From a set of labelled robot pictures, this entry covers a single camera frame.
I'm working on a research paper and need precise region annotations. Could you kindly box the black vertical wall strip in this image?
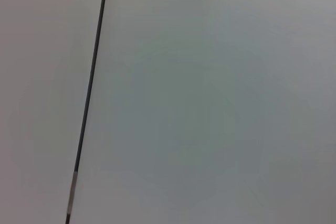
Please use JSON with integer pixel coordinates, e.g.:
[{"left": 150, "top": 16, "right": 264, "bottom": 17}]
[{"left": 65, "top": 0, "right": 110, "bottom": 224}]

